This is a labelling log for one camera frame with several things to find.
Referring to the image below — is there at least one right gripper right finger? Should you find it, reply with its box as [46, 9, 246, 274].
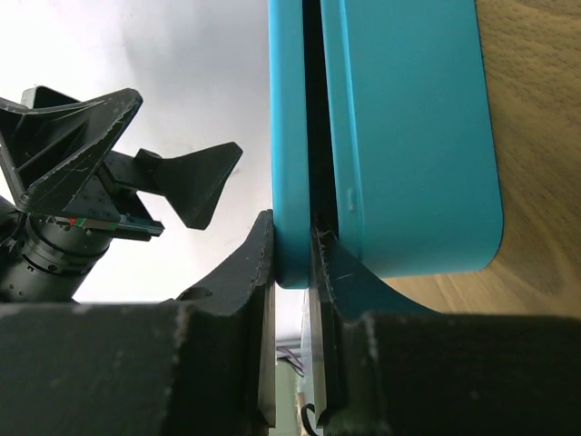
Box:
[310, 223, 580, 435]

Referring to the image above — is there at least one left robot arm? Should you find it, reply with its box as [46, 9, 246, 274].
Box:
[1, 85, 242, 302]

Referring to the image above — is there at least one blue tin lid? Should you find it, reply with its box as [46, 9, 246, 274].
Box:
[268, 0, 310, 290]

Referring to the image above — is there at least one blue tin box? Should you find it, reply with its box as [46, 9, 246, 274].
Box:
[321, 0, 503, 277]

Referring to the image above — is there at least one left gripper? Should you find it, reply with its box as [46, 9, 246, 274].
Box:
[1, 88, 242, 241]

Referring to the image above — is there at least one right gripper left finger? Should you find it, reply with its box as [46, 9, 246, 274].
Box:
[1, 210, 276, 435]

